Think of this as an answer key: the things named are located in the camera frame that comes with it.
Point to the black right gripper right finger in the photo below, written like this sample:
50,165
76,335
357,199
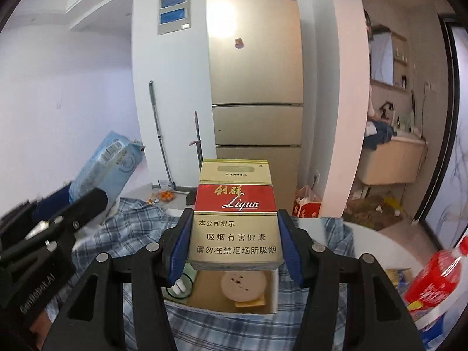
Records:
377,318

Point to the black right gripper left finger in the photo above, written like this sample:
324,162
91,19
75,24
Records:
93,316

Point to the gold red cigarette carton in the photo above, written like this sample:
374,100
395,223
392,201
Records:
235,223

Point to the blue tissue pack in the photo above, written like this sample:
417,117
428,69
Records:
109,168

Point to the person's left hand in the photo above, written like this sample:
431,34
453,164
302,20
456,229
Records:
40,329

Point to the small gold box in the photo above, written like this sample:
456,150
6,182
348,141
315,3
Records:
400,278

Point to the clear blue-label water bottle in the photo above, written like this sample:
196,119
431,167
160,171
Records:
434,333

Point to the blue plaid cloth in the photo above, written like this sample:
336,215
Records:
134,224

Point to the white earbud toy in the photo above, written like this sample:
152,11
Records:
179,287

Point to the yellow sponge block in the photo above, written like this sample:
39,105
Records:
259,302

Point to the white cardboard tray box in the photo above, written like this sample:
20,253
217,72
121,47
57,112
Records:
221,292

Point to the red cardboard box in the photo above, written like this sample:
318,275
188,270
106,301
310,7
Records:
307,203

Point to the beige vanity cabinet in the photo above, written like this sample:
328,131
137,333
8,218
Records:
394,163

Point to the dark blue clothes pile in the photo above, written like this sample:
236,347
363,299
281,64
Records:
377,133

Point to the grey electrical panel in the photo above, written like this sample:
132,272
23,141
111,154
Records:
174,15

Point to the gold refrigerator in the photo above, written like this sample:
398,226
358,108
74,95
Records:
258,90

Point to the green card with black ring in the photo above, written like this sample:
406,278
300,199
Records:
189,277

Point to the grey mop handle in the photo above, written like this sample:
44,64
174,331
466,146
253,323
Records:
152,93

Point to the dark broom handle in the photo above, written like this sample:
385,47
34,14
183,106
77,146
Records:
198,142

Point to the wall mirror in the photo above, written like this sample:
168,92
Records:
381,58

